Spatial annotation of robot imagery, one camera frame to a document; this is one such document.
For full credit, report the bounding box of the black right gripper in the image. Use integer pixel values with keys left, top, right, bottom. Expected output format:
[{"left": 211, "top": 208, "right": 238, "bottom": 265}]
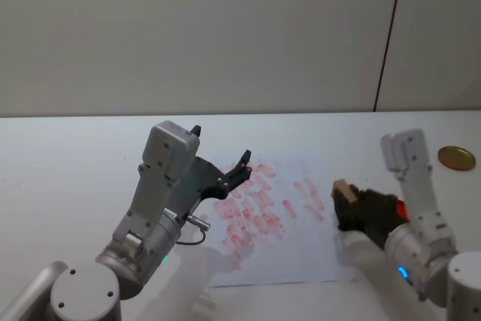
[{"left": 333, "top": 184, "right": 402, "bottom": 251}]

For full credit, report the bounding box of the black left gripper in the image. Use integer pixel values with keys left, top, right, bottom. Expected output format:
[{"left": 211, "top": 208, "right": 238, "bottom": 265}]
[{"left": 179, "top": 124, "right": 253, "bottom": 221}]

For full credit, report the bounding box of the wooden stamp block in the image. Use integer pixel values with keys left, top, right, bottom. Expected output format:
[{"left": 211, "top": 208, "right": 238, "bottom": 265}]
[{"left": 330, "top": 179, "right": 358, "bottom": 205}]

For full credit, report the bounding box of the small red piece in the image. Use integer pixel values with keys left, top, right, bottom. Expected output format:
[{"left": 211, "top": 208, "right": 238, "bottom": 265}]
[{"left": 395, "top": 200, "right": 410, "bottom": 222}]

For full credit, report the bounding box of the white paper with red stamps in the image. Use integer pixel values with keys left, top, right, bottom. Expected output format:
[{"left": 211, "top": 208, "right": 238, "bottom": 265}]
[{"left": 201, "top": 150, "right": 358, "bottom": 288}]

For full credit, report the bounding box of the round gold metal lid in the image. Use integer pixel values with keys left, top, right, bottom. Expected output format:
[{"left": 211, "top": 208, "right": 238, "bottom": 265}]
[{"left": 437, "top": 144, "right": 476, "bottom": 172}]

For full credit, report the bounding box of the thin dark cable silver plug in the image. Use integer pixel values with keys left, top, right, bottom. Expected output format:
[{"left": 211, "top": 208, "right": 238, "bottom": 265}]
[{"left": 173, "top": 213, "right": 212, "bottom": 247}]

